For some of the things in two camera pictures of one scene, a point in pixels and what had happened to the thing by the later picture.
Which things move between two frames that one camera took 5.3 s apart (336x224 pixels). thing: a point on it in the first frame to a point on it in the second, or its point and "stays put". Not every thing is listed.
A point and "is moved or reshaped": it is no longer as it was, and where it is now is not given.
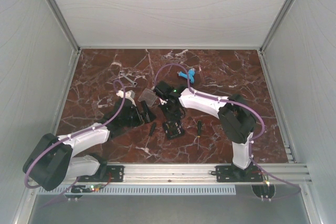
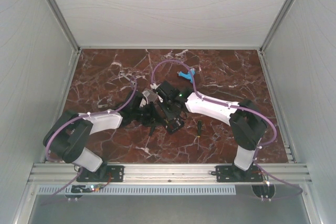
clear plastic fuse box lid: (149, 96) stays put
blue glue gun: (191, 75) stays put
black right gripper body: (171, 114) stays put
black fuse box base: (173, 129) is moved or reshaped
